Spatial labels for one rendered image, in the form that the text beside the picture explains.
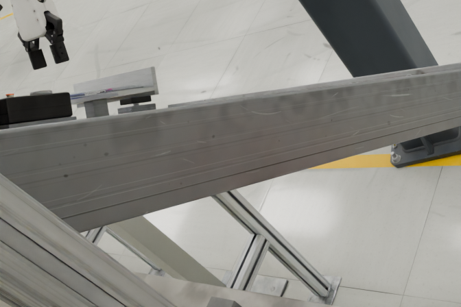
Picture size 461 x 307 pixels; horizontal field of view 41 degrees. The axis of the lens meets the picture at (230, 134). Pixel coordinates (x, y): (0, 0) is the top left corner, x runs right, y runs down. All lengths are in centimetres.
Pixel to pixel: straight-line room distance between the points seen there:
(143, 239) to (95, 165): 121
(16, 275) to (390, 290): 140
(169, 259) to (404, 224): 63
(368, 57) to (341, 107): 108
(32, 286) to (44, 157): 8
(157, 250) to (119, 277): 127
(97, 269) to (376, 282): 139
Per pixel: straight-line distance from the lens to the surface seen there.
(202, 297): 104
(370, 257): 171
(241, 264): 148
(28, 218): 29
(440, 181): 176
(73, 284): 30
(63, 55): 130
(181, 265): 164
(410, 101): 63
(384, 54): 159
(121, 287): 32
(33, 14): 131
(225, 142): 42
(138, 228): 155
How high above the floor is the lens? 129
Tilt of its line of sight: 32 degrees down
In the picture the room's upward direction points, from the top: 43 degrees counter-clockwise
